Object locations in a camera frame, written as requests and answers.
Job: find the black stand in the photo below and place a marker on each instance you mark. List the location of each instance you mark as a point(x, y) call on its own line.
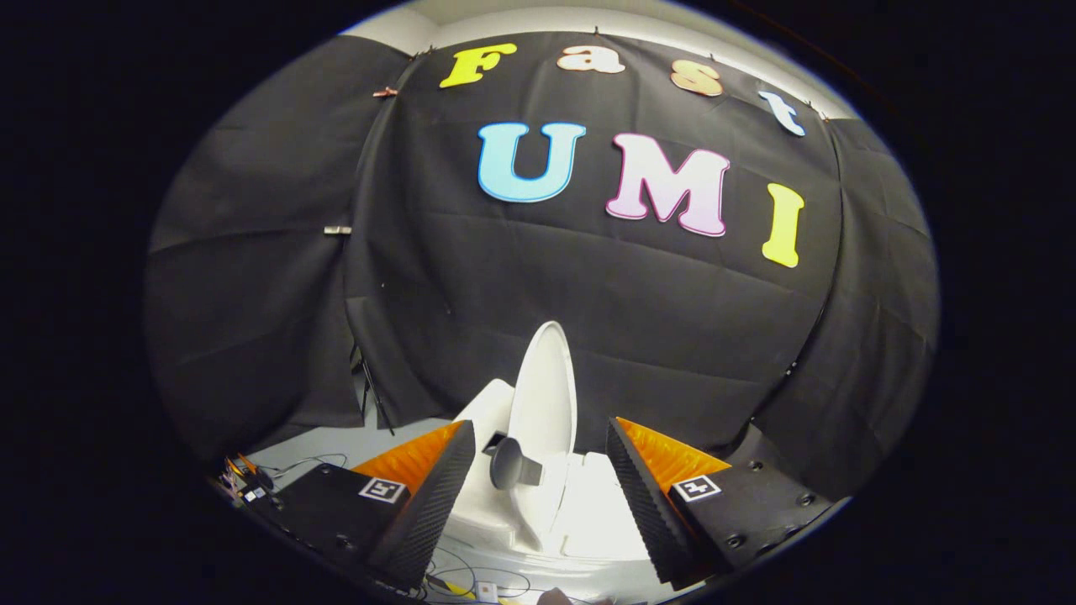
point(378, 403)

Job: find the black backdrop cloth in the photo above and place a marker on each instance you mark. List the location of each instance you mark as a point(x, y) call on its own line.
point(588, 302)

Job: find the small white box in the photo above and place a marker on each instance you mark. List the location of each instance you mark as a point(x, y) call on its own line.
point(487, 591)

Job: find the white ceramic toilet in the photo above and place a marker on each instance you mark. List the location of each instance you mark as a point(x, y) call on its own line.
point(483, 512)

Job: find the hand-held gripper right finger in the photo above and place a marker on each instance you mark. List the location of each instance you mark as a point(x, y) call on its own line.
point(643, 504)

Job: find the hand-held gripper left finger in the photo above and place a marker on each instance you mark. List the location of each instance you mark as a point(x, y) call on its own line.
point(437, 504)

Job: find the orange black device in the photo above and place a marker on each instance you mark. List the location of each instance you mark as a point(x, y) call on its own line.
point(248, 483)

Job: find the white toilet seat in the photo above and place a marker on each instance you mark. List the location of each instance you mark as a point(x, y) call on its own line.
point(593, 504)

